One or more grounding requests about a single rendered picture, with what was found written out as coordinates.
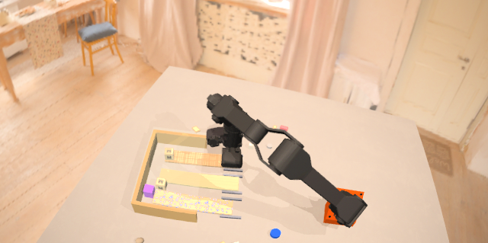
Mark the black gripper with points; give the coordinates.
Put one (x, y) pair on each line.
(231, 154)

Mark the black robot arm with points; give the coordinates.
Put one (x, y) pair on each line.
(288, 159)

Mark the blue cylinder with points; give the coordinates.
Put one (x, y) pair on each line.
(275, 233)

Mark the white speckled flat strip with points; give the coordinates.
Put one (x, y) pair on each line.
(214, 206)

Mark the orange grid-patterned strip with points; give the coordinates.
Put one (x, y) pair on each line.
(212, 160)

